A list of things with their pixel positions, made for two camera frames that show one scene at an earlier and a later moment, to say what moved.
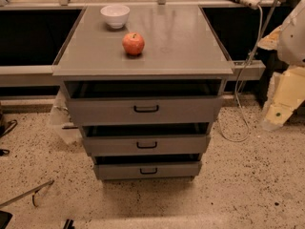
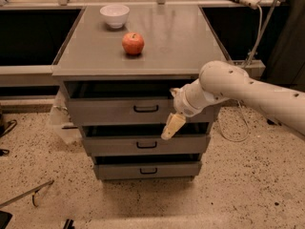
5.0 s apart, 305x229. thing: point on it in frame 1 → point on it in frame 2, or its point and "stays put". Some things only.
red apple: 133,43 stays put
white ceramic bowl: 115,15 stays put
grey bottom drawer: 148,166 stays put
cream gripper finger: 288,94 → 190,100
